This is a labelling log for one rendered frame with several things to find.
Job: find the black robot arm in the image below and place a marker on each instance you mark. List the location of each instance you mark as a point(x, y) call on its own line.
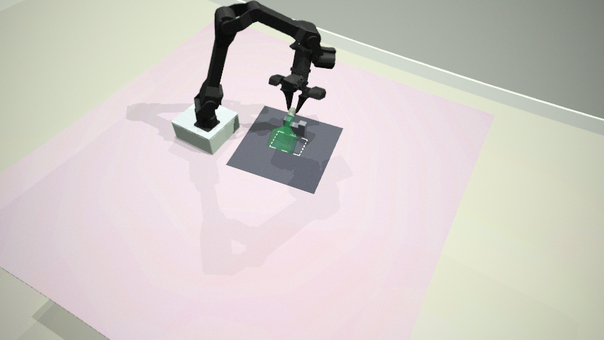
point(226, 27)

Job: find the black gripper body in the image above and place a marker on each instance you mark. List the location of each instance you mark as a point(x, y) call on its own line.
point(315, 92)

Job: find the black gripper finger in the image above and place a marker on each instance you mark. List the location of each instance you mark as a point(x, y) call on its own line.
point(301, 101)
point(289, 98)

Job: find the green glass bottle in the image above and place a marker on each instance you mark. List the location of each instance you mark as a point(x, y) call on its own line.
point(283, 138)

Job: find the dark grey mat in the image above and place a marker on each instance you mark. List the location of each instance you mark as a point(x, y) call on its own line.
point(304, 168)

